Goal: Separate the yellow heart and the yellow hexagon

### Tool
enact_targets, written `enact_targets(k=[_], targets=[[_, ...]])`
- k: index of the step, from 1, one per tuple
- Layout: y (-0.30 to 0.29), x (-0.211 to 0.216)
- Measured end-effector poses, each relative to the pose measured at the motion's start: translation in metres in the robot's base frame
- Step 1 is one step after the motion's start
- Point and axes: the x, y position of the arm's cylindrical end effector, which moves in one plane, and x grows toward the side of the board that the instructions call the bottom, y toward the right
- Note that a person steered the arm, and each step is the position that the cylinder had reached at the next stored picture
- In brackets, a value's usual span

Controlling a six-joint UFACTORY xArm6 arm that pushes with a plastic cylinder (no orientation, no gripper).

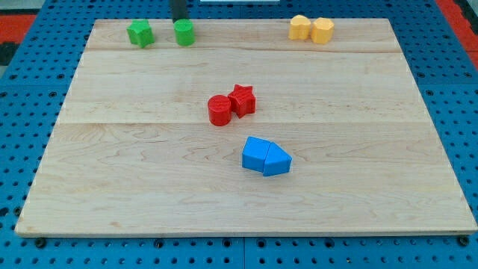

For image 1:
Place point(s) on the green star block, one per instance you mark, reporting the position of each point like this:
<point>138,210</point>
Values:
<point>140,33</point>

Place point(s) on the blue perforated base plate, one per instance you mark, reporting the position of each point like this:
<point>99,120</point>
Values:
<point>38,77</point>

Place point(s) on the red cylinder block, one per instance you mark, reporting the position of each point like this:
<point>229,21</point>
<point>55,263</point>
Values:
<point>219,110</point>

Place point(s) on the blue triangular prism block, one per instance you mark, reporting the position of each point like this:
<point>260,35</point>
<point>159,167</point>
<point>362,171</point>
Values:
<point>277,161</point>

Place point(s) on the blue cube block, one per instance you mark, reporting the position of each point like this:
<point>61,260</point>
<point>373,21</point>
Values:
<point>254,153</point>

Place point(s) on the green cylinder block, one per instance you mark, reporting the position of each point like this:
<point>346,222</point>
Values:
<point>184,32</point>

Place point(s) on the red star block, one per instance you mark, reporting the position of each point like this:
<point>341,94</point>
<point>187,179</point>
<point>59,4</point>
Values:
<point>242,100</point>

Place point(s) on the yellow hexagon block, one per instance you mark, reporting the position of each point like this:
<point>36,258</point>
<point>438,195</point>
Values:
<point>322,30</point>

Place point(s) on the yellow heart block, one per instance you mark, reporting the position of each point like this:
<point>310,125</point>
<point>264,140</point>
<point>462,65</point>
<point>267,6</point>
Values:
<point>299,28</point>

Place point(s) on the wooden board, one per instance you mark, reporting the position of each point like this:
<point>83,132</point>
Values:
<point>134,155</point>

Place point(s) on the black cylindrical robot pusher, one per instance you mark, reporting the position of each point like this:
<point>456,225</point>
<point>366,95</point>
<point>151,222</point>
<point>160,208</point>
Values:
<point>179,9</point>

